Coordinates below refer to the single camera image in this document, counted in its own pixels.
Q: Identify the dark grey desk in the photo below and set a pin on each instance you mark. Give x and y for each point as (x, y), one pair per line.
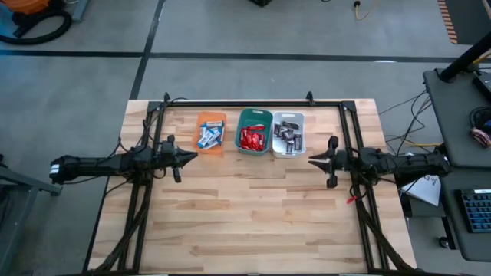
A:
(452, 115)

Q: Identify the blue and white candy bar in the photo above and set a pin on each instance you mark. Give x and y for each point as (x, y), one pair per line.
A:
(215, 140)
(220, 138)
(215, 131)
(212, 123)
(209, 141)
(202, 138)

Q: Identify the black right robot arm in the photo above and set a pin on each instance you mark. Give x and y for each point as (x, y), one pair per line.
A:
(403, 166)

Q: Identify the dark brown silver candy bar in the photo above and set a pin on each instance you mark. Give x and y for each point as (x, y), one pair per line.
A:
(289, 146)
(277, 130)
(290, 125)
(298, 142)
(285, 132)
(291, 137)

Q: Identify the red candy bar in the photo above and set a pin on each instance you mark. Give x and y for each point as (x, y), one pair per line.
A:
(244, 138)
(255, 128)
(251, 141)
(262, 140)
(258, 142)

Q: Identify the black aluminium table frame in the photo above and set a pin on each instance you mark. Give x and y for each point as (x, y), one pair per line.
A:
(249, 104)

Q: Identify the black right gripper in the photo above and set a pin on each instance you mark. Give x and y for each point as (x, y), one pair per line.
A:
(332, 161)

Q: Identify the white plastic basket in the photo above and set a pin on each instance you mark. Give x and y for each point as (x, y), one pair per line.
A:
(288, 115)

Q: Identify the teal plastic basket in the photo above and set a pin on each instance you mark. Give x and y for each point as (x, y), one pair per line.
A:
(253, 115)

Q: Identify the orange shop vacuum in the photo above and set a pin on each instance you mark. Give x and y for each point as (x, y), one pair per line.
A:
(30, 4)

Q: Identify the black caster wheel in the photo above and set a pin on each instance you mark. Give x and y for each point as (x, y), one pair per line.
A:
(444, 242)

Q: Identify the grey metal table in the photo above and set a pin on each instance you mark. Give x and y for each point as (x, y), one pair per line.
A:
(15, 214)

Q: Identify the computer keyboard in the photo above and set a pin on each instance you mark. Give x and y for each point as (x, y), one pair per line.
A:
(475, 211)

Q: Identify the black mat with orange stripes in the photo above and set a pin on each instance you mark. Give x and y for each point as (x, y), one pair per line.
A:
(472, 19)

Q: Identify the grey keyboard shelf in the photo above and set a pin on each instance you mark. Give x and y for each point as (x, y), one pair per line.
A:
(447, 214)

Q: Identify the white paper sheet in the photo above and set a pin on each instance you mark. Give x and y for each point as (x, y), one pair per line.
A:
(426, 191)

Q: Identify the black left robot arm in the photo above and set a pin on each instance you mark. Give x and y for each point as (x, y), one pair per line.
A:
(96, 166)

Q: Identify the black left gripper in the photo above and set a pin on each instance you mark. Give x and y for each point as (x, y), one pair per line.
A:
(177, 174)

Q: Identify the black diagonal pole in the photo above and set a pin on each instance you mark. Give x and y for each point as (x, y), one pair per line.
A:
(468, 57)

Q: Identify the orange plastic basket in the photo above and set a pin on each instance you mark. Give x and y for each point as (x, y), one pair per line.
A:
(199, 115)

